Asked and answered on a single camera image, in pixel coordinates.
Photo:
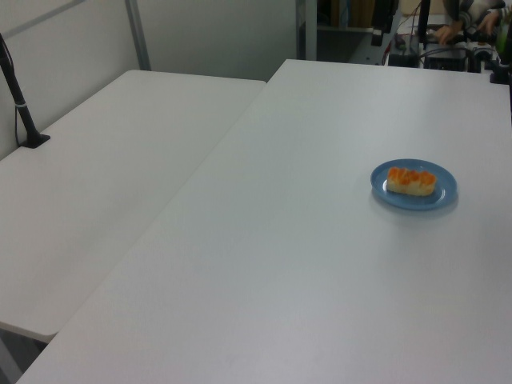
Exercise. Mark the person's right hand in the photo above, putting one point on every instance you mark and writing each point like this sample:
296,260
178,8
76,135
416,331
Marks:
447,34

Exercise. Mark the person's left hand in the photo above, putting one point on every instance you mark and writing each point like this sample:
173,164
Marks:
490,22

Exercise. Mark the orange glazed bread loaf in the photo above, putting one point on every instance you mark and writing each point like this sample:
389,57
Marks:
410,185

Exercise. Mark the striped sleeve right forearm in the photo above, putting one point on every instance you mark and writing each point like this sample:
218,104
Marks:
460,14

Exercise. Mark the striped sleeve left forearm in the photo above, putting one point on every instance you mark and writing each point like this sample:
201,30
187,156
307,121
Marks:
486,6

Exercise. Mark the black handheld controller device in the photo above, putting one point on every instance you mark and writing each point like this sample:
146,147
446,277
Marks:
476,38

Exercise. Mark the large black equipment box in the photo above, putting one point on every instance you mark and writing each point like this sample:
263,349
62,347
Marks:
446,62

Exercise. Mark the small black equipment box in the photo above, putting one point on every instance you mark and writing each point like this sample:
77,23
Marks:
404,60

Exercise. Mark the brown wooden shelf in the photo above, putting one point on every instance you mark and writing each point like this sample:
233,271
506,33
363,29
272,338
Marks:
352,12

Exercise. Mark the grey cabinet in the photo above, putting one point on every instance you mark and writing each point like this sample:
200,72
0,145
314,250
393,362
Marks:
344,44

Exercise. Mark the blue round plate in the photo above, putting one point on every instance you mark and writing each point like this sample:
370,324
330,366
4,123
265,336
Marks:
445,193

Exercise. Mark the white side table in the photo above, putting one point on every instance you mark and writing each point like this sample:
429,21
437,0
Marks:
100,180

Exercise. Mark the black vertical stand post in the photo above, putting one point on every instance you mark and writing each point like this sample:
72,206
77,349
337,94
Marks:
424,20

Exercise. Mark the black clamp camera stand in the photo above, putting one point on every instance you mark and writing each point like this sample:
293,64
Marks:
500,74

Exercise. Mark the black hanging bracket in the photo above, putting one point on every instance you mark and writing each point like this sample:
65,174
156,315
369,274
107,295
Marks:
378,36

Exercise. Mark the grey metal partition post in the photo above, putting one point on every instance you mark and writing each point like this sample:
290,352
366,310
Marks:
140,36
306,32

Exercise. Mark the black camera stand pole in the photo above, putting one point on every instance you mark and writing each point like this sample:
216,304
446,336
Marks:
24,116

